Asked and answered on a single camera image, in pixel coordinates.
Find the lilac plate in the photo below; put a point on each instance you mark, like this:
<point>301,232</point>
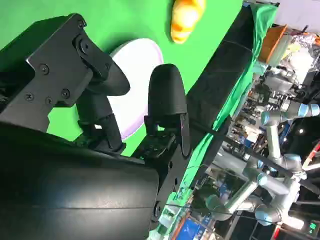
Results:
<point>140,55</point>

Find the small orange white bread roll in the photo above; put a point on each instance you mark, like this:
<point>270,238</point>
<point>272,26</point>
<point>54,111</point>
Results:
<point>186,17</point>

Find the black backdrop cloth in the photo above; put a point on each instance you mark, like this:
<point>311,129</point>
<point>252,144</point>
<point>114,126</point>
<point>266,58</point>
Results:
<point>225,65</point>

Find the orange box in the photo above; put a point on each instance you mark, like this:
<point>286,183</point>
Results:
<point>271,42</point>

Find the dark display green digits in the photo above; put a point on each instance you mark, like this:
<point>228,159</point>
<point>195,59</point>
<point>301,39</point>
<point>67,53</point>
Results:
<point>311,225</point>

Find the green table cloth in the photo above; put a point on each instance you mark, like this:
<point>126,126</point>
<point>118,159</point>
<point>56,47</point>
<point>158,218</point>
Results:
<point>125,20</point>

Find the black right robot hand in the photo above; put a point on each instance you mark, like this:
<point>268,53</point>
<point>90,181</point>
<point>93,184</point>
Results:
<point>62,180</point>

